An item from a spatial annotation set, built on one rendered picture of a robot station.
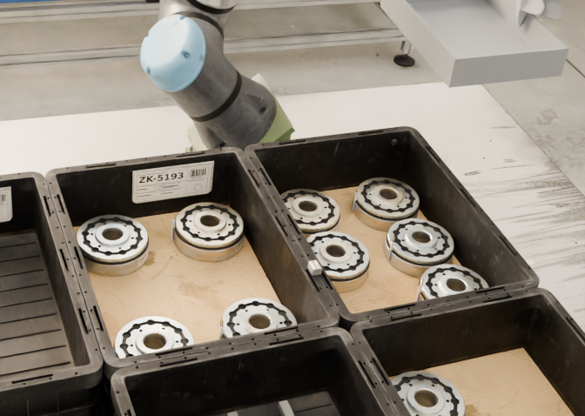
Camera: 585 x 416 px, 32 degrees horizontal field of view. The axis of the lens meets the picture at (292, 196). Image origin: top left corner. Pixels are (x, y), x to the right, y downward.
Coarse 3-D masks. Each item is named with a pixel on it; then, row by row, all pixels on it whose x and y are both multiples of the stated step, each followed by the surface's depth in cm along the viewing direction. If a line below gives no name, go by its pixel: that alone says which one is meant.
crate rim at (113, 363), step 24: (72, 168) 145; (96, 168) 146; (120, 168) 147; (264, 192) 146; (72, 240) 132; (288, 240) 138; (72, 264) 129; (312, 288) 131; (96, 312) 124; (336, 312) 127; (96, 336) 119; (240, 336) 122; (264, 336) 122; (120, 360) 117; (144, 360) 117
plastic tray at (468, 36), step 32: (384, 0) 172; (416, 0) 175; (448, 0) 177; (480, 0) 178; (512, 0) 170; (416, 32) 162; (448, 32) 168; (480, 32) 169; (512, 32) 170; (544, 32) 162; (448, 64) 153; (480, 64) 153; (512, 64) 155; (544, 64) 158
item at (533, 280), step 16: (384, 128) 163; (400, 128) 164; (256, 144) 155; (272, 144) 156; (288, 144) 156; (304, 144) 157; (256, 160) 152; (432, 160) 158; (448, 176) 154; (272, 192) 146; (464, 192) 152; (480, 208) 149; (288, 224) 140; (304, 240) 138; (496, 240) 144; (512, 256) 141; (528, 272) 138; (496, 288) 135; (512, 288) 135; (336, 304) 129; (416, 304) 130; (432, 304) 131; (352, 320) 126
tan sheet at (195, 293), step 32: (160, 224) 153; (160, 256) 147; (96, 288) 140; (128, 288) 141; (160, 288) 142; (192, 288) 142; (224, 288) 143; (256, 288) 144; (128, 320) 136; (192, 320) 137
